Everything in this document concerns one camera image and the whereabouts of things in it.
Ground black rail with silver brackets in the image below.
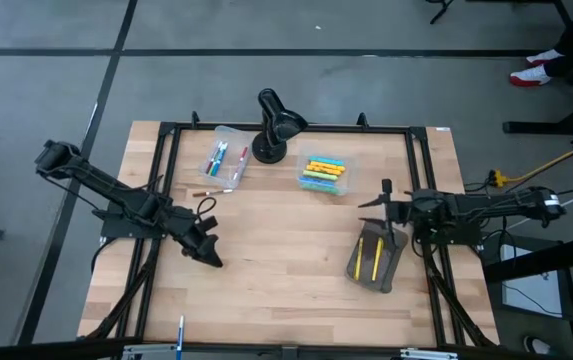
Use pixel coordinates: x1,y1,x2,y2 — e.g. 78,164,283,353
0,337,573,360

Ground black desk lamp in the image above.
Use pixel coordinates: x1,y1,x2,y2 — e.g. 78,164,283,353
251,87,310,165

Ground black crossbeam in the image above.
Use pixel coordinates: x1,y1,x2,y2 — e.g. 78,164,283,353
483,232,573,286

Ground yellow-orange Sharpie highlighter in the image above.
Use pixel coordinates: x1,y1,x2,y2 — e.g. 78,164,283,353
305,164,343,177
310,160,347,174

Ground person's foot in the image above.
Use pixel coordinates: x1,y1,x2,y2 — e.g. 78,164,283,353
523,334,553,356

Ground brown Expo marker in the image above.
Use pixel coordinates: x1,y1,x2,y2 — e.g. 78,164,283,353
191,188,234,198

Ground light blue thin marker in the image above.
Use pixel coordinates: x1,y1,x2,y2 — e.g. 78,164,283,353
210,142,230,177

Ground yellow extension cord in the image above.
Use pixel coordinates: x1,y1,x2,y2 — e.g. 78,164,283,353
488,149,573,189

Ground purple thin marker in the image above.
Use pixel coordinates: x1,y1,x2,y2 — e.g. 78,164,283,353
204,144,220,176

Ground person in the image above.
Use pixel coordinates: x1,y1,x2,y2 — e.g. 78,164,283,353
509,0,573,89

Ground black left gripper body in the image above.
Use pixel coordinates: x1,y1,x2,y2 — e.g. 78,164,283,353
168,207,220,261

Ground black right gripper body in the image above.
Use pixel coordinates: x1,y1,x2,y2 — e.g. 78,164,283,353
380,178,448,249

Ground yellow thin marker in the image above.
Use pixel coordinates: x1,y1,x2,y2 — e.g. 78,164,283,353
354,236,366,282

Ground black aluminium table frame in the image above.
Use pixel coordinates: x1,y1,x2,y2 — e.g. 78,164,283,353
85,110,498,349

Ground green thin marker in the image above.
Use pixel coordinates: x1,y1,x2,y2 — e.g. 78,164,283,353
208,141,226,177

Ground smoky grey plastic bin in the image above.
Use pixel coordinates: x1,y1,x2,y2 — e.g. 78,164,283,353
344,219,410,295

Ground white box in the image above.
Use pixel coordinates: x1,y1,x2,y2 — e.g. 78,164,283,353
499,244,565,319

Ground black desk leg frame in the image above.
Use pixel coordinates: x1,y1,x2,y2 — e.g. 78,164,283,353
503,0,573,136

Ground clear plastic bin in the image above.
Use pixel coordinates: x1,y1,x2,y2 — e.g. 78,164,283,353
198,124,256,190
295,149,359,197

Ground yellow slim highlighter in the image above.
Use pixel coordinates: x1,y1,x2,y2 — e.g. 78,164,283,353
371,236,386,283

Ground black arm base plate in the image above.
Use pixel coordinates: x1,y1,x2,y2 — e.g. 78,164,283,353
100,199,173,240
412,219,482,246

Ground blue Expo marker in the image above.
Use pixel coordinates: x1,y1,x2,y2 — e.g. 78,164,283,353
175,314,186,360

